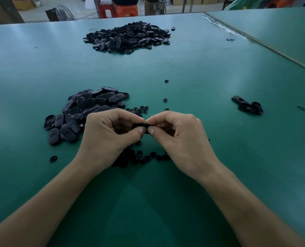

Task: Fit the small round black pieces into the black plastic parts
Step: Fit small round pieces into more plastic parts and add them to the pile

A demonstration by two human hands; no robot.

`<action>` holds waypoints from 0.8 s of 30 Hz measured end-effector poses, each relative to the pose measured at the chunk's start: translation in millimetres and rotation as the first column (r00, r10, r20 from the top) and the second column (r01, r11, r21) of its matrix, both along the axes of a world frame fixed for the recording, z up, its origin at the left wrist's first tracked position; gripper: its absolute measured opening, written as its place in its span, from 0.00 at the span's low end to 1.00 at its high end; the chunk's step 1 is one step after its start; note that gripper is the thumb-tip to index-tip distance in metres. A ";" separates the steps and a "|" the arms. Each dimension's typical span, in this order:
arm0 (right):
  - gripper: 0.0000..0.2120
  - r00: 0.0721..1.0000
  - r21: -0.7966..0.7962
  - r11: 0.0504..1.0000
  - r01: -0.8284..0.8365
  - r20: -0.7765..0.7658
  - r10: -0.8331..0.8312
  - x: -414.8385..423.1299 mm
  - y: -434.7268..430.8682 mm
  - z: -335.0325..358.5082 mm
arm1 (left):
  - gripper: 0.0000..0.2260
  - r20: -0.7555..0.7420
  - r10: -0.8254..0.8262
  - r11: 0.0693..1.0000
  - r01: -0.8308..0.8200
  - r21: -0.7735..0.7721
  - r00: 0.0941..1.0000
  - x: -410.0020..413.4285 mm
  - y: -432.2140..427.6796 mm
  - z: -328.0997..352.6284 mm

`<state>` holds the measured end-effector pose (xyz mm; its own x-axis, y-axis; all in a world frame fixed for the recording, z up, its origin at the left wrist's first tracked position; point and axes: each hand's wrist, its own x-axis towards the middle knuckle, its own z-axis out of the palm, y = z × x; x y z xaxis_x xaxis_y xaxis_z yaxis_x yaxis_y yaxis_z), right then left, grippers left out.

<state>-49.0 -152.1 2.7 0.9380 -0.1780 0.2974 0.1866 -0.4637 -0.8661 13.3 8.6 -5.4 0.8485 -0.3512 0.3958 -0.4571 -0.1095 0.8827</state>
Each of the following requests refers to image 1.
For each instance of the grey floor fan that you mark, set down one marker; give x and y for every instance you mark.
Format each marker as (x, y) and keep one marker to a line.
(60, 13)

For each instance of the red plastic stool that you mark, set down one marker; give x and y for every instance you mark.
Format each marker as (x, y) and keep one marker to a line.
(106, 10)
(126, 10)
(279, 2)

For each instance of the large brown cardboard box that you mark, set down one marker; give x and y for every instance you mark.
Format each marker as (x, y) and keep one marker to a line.
(3, 10)

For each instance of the small open cardboard box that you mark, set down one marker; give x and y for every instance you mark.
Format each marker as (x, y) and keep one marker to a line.
(155, 6)

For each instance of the person's left hand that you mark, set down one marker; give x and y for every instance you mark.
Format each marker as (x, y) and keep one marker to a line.
(103, 144)

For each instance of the person's left forearm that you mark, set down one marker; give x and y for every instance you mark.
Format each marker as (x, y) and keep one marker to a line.
(37, 216)

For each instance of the pile of black oval shells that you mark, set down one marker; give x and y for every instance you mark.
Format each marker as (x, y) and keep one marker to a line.
(247, 106)

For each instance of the person's right hand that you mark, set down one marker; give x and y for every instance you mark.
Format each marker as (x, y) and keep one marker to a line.
(186, 146)

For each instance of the pile of small black buttons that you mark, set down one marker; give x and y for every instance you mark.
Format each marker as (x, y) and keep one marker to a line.
(132, 159)

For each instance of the green striped bag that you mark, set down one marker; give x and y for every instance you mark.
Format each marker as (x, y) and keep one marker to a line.
(246, 2)

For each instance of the person's right forearm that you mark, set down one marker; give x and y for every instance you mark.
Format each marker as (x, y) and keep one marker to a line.
(253, 218)

